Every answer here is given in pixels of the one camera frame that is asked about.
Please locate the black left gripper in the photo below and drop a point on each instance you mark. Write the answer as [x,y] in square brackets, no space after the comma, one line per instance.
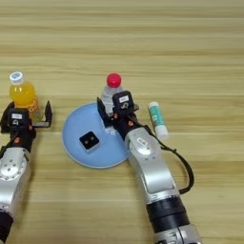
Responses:
[22,135]

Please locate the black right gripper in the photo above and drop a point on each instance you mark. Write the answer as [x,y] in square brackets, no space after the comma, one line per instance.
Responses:
[125,122]

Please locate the clear red-capped water bottle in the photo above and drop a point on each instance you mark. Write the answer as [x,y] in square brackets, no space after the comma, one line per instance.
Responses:
[111,90]

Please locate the orange juice bottle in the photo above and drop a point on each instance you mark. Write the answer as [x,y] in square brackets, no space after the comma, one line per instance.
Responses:
[22,93]

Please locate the green and white glue stick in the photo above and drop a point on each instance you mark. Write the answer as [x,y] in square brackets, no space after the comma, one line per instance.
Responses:
[157,119]

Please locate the left gripper labelled black box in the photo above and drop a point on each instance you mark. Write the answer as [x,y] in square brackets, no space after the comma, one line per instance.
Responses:
[16,117]

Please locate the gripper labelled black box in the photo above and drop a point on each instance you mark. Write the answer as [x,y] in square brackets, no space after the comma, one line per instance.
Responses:
[123,100]
[16,117]

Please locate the right gripper labelled black box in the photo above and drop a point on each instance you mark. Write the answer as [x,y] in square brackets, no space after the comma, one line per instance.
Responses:
[123,100]

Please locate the small black square block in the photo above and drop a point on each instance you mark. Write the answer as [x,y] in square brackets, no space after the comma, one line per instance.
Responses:
[89,141]

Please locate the blue round plate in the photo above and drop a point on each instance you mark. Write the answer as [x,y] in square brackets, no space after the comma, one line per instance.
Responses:
[76,127]

